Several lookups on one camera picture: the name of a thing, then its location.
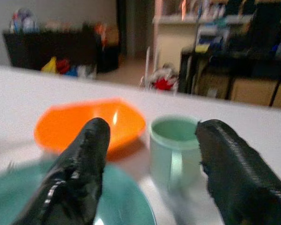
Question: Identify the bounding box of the orange plastic bowl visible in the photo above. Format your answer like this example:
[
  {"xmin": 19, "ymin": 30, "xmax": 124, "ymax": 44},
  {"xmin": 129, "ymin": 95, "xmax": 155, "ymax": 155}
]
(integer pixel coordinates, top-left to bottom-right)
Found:
[{"xmin": 34, "ymin": 97, "xmax": 146, "ymax": 162}]

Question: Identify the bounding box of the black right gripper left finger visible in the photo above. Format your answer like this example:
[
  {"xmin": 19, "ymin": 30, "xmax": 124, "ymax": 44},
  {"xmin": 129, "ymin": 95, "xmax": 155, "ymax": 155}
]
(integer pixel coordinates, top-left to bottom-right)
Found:
[{"xmin": 12, "ymin": 117, "xmax": 111, "ymax": 225}]

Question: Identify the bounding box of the red and white toy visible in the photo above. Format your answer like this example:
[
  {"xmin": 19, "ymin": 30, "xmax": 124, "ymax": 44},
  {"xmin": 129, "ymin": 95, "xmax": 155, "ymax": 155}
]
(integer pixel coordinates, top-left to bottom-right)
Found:
[{"xmin": 140, "ymin": 63, "xmax": 180, "ymax": 92}]

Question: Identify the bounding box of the dark wooden sideboard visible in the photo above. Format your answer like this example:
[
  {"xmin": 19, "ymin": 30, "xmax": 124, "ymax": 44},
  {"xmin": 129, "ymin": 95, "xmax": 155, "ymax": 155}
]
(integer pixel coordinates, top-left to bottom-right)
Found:
[{"xmin": 2, "ymin": 29, "xmax": 120, "ymax": 73}]

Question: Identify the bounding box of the cardboard storage box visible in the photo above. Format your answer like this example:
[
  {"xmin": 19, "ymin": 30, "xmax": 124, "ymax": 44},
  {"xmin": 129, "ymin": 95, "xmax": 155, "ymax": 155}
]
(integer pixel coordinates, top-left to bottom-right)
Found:
[
  {"xmin": 194, "ymin": 73, "xmax": 230, "ymax": 99},
  {"xmin": 229, "ymin": 77, "xmax": 279, "ymax": 106}
]

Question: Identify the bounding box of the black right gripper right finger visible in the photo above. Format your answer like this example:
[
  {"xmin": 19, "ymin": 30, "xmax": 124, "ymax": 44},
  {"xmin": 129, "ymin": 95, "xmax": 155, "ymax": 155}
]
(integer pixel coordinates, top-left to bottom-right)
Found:
[{"xmin": 195, "ymin": 119, "xmax": 281, "ymax": 225}]

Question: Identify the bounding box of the yellow toy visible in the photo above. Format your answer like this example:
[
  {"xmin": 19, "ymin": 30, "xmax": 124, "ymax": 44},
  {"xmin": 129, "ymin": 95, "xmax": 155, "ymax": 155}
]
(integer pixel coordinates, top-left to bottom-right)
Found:
[{"xmin": 40, "ymin": 56, "xmax": 58, "ymax": 73}]

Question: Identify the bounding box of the teal plastic plate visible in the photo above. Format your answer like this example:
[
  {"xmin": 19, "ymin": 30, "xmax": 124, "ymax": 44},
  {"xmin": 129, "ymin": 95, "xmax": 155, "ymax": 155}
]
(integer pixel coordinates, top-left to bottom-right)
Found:
[{"xmin": 0, "ymin": 159, "xmax": 157, "ymax": 225}]

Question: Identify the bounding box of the pale green plastic mug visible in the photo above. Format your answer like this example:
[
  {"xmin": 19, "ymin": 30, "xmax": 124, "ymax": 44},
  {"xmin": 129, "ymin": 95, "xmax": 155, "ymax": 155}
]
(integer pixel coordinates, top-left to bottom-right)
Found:
[{"xmin": 148, "ymin": 114, "xmax": 208, "ymax": 191}]

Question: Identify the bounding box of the white shelf unit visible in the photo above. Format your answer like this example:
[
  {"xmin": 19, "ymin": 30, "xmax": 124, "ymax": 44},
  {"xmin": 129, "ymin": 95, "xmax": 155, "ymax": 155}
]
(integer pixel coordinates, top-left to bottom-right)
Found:
[{"xmin": 152, "ymin": 0, "xmax": 251, "ymax": 71}]

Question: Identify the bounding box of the black shelf unit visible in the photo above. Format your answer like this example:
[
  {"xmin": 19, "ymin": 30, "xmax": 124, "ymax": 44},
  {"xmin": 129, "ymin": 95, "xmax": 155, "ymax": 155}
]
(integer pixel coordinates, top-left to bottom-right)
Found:
[{"xmin": 177, "ymin": 2, "xmax": 281, "ymax": 109}]

